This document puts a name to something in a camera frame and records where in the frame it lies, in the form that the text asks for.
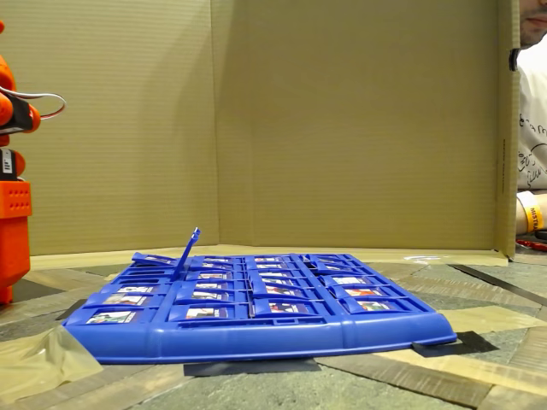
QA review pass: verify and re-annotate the red-framed character card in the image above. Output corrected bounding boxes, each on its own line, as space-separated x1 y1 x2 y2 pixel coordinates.
179 227 202 272
170 230 198 282
131 251 177 267

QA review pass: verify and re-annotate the orange robot base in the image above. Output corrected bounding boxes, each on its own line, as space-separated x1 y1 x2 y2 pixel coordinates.
0 179 33 305

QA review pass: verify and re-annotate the person's forearm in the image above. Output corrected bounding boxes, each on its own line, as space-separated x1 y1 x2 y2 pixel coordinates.
515 190 547 235

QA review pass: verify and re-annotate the flip tile Zap card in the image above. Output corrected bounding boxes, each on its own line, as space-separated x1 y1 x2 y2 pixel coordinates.
190 261 240 272

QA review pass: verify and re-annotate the flip tile Eric Eagle card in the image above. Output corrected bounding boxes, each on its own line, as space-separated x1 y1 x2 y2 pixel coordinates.
187 271 240 282

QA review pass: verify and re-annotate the blue cassette with orange label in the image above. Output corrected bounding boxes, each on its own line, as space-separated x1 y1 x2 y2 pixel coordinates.
328 284 394 299

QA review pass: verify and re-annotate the blue cassette with colourful label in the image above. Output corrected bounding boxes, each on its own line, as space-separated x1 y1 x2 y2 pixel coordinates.
339 296 414 315

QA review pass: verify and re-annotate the flip tile Shadow Ninja card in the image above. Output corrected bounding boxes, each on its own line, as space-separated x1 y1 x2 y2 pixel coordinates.
87 292 166 308

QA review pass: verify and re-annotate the blue guessing game board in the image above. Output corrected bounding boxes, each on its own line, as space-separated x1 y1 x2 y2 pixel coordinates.
62 251 458 365

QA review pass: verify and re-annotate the long thin black tape line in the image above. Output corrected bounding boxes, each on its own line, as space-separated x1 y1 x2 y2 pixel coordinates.
448 263 547 308

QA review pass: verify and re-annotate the brown tape patch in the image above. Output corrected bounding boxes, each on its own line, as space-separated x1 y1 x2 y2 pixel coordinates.
442 305 546 335

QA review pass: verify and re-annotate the yellow wristband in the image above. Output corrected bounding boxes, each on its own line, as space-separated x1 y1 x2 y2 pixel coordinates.
523 204 546 234

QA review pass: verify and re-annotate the white printed shirt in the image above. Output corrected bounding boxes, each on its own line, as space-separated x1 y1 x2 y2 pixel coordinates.
516 44 547 192

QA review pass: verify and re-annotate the clear crumpled tape sheet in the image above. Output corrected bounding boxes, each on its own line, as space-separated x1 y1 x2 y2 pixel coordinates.
0 326 104 406

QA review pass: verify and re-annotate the person's head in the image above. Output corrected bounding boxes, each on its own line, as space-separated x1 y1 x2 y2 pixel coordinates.
520 0 547 49

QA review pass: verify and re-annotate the brown cardboard box wall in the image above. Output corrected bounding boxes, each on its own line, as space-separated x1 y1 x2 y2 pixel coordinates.
0 0 521 270

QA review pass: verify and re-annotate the white servo cable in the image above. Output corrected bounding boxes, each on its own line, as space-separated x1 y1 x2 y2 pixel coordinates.
0 84 68 124

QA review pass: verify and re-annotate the red handled tool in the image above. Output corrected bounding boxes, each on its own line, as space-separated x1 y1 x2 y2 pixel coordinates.
515 237 547 252

